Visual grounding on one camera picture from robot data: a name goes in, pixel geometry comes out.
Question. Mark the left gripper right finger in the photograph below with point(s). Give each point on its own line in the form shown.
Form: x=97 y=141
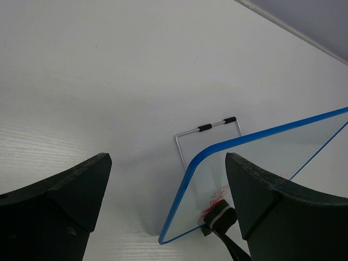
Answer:
x=282 y=220

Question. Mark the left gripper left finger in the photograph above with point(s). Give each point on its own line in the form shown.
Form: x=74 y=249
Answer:
x=52 y=219

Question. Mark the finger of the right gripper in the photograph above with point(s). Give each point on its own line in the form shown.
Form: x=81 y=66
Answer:
x=237 y=253

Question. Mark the black whiteboard eraser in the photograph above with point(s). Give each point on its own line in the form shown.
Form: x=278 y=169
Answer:
x=219 y=218

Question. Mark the blue framed small whiteboard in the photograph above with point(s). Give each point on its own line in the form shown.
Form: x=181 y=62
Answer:
x=284 y=150

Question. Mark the wire whiteboard stand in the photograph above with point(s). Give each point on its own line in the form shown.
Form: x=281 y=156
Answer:
x=192 y=142

